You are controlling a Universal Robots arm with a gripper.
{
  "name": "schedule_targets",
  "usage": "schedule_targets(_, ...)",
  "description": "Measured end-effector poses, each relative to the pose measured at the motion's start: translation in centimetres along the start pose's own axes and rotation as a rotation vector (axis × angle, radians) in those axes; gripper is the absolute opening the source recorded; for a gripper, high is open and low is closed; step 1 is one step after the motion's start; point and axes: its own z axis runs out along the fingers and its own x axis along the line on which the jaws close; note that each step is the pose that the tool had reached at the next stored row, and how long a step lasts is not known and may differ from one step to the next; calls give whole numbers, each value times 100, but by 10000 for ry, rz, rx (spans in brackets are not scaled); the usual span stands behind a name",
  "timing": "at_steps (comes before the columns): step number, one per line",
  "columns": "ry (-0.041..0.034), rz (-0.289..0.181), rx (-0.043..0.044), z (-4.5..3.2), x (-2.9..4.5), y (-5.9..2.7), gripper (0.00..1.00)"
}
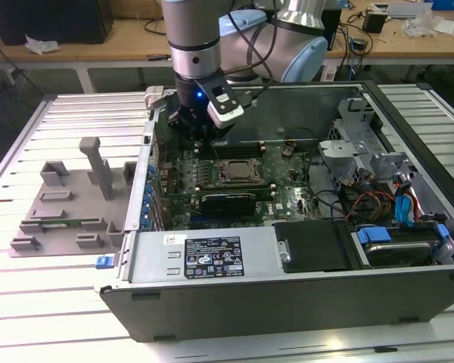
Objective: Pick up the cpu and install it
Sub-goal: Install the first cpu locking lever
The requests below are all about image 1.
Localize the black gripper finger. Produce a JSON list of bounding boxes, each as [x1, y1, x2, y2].
[[204, 123, 229, 152], [167, 106, 205, 151]]

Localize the silver CPU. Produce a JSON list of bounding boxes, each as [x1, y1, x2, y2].
[[225, 159, 255, 179]]

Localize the CPU socket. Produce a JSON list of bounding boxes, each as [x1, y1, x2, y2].
[[211, 157, 266, 187]]

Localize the black RAM slots row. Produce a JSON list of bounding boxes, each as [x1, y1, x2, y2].
[[194, 183, 276, 201], [211, 140, 266, 160]]

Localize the black graphics card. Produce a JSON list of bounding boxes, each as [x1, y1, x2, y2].
[[169, 191, 258, 220]]

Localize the wooden desk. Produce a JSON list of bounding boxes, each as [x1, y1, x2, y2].
[[0, 5, 454, 95]]

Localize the green motherboard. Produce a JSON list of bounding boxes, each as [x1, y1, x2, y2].
[[151, 143, 325, 231]]

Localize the grey parts rack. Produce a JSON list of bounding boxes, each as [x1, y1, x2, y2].
[[8, 136, 139, 259]]

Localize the silver power supply with label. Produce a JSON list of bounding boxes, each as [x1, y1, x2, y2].
[[128, 226, 280, 284]]

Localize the green RAM stick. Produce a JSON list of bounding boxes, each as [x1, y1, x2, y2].
[[40, 220, 99, 231]]

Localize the crumpled white paper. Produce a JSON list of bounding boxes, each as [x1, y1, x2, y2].
[[24, 33, 61, 56]]

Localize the large black box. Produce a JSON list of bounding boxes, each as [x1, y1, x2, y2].
[[0, 0, 114, 46]]

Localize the black open PC case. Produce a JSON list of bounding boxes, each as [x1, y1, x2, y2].
[[93, 79, 454, 343]]

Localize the small black cube box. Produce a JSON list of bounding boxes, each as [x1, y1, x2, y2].
[[362, 11, 386, 34]]

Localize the hard disk in blue carrier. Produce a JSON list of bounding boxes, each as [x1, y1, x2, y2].
[[356, 222, 450, 268]]

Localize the clear plastic bags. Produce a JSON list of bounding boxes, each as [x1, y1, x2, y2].
[[403, 10, 440, 39]]

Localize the white wrist camera black mount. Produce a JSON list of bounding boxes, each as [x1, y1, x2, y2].
[[194, 77, 246, 126]]

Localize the beige case release handle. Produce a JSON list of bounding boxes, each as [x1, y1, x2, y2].
[[144, 85, 167, 111]]

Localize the silver metal bracket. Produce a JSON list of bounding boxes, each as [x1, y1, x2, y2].
[[318, 138, 368, 182]]

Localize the red yellow wire bundle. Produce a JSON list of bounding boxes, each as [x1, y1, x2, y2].
[[347, 191, 397, 223]]

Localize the blue flat wire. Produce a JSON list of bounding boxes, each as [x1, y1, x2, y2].
[[394, 193, 414, 228]]

